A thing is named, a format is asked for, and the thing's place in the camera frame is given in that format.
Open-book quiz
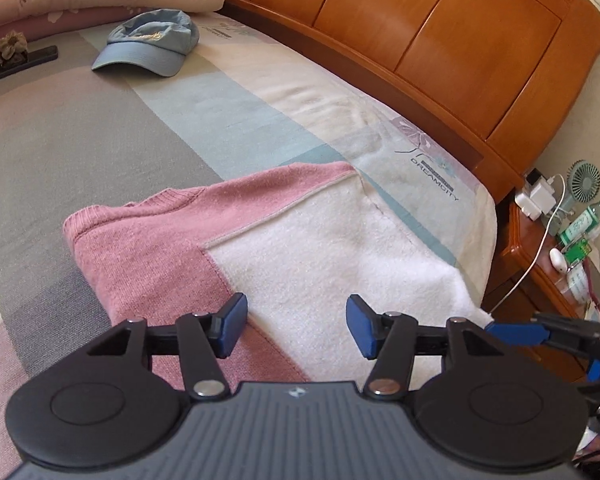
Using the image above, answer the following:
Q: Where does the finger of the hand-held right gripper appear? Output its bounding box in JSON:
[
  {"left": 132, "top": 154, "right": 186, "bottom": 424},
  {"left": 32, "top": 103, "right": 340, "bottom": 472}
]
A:
[
  {"left": 484, "top": 312, "right": 600, "bottom": 351},
  {"left": 580, "top": 351, "right": 600, "bottom": 396}
]

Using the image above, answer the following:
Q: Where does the white charger block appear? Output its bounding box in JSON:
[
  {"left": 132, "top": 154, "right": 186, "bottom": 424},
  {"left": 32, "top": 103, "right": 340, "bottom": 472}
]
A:
[{"left": 516, "top": 170, "right": 563, "bottom": 221}]

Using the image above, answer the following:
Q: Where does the wooden headboard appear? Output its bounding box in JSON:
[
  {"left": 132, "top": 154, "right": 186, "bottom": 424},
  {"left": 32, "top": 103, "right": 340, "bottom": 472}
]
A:
[{"left": 215, "top": 0, "right": 600, "bottom": 201}]

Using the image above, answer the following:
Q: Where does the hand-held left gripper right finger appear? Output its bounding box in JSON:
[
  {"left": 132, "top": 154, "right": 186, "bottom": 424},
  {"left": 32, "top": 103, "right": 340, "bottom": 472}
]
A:
[{"left": 346, "top": 295, "right": 521, "bottom": 402}]

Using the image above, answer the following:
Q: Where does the wooden nightstand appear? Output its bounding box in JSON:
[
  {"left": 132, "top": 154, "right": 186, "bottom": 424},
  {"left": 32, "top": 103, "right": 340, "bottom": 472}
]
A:
[{"left": 482, "top": 200, "right": 600, "bottom": 381}]

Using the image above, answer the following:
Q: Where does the red phone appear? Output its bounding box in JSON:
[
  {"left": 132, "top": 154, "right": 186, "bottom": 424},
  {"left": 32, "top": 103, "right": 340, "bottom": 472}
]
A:
[{"left": 582, "top": 257, "right": 600, "bottom": 317}]

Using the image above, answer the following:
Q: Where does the pink and white sweater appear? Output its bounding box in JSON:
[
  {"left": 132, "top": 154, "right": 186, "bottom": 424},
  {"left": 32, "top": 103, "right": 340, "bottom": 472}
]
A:
[{"left": 62, "top": 161, "right": 496, "bottom": 396}]

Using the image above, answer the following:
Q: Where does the white charger cable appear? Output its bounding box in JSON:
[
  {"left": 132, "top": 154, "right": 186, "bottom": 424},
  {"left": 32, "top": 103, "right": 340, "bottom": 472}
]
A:
[{"left": 490, "top": 174, "right": 567, "bottom": 311}]

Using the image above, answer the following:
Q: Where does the light blue cap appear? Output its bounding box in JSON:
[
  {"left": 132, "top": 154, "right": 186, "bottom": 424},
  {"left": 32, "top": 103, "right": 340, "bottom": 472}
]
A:
[{"left": 91, "top": 9, "right": 201, "bottom": 78}]

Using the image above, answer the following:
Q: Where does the small green fan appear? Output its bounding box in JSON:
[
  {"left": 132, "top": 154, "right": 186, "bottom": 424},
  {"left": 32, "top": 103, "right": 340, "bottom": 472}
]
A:
[{"left": 560, "top": 160, "right": 600, "bottom": 211}]

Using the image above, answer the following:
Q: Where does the green glass bottle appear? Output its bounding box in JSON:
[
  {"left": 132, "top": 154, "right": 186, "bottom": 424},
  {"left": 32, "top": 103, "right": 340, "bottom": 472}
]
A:
[{"left": 560, "top": 180, "right": 600, "bottom": 247}]

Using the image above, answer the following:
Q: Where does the small green box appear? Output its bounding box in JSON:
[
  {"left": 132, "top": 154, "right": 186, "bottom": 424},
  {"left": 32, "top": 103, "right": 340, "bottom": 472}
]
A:
[{"left": 562, "top": 237, "right": 594, "bottom": 267}]

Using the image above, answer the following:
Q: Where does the beige flower hair clip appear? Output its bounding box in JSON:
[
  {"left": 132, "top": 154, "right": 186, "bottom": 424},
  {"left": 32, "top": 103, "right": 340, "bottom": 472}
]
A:
[{"left": 0, "top": 30, "right": 28, "bottom": 63}]

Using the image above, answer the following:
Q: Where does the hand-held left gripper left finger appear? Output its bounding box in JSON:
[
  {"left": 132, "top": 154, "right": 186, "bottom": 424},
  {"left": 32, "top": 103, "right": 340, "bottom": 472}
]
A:
[{"left": 85, "top": 292, "right": 249, "bottom": 402}]

